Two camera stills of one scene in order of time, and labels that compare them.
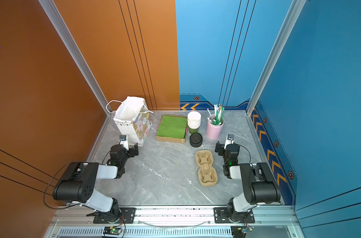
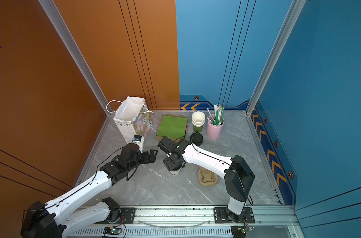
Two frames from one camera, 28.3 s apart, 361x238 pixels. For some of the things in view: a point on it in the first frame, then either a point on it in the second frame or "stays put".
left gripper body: [131, 153] -> [142, 158]
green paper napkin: [172, 126] stays put
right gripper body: [221, 147] -> [170, 164]
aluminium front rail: [83, 216] stays put
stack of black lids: [196, 140] stays put
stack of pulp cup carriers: [208, 176] stays put
